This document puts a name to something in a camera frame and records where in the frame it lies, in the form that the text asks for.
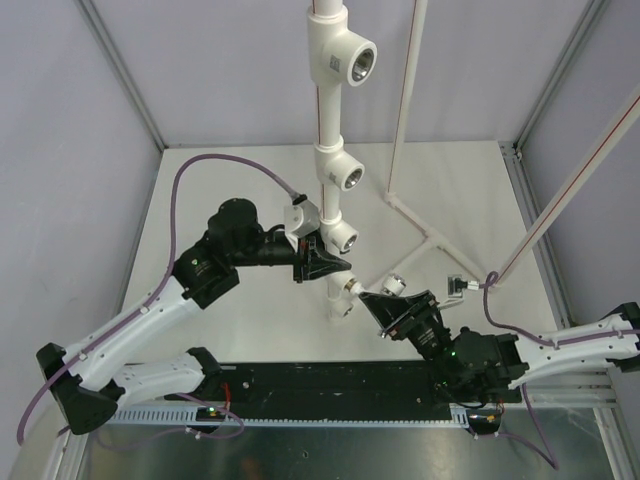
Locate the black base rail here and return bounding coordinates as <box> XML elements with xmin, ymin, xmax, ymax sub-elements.
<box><xmin>128</xmin><ymin>360</ymin><xmax>523</xmax><ymax>419</ymax></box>

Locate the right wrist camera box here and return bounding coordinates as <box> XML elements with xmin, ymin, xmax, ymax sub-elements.
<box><xmin>447</xmin><ymin>275</ymin><xmax>481</xmax><ymax>300</ymax></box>

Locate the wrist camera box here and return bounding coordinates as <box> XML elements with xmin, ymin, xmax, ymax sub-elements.
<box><xmin>283</xmin><ymin>194</ymin><xmax>321</xmax><ymax>248</ymax></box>
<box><xmin>447</xmin><ymin>275</ymin><xmax>481</xmax><ymax>300</ymax></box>

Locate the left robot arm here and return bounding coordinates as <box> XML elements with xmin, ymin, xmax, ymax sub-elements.
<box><xmin>36</xmin><ymin>197</ymin><xmax>351</xmax><ymax>435</ymax></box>

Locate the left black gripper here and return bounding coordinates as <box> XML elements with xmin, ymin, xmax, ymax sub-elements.
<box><xmin>232</xmin><ymin>230</ymin><xmax>352</xmax><ymax>284</ymax></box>

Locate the aluminium table frame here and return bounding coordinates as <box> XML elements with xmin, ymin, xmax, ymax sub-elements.
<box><xmin>56</xmin><ymin>369</ymin><xmax>639</xmax><ymax>479</ymax></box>

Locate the white PVC pipe frame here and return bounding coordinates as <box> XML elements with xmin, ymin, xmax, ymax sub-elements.
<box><xmin>304</xmin><ymin>0</ymin><xmax>640</xmax><ymax>323</ymax></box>

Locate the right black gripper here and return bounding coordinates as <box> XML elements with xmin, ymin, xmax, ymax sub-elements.
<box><xmin>357</xmin><ymin>290</ymin><xmax>455</xmax><ymax>388</ymax></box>

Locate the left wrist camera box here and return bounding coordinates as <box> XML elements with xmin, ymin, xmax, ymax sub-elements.
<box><xmin>283</xmin><ymin>194</ymin><xmax>321</xmax><ymax>248</ymax></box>

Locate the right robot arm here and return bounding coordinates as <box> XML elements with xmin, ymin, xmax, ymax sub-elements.
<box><xmin>359</xmin><ymin>290</ymin><xmax>639</xmax><ymax>401</ymax></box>

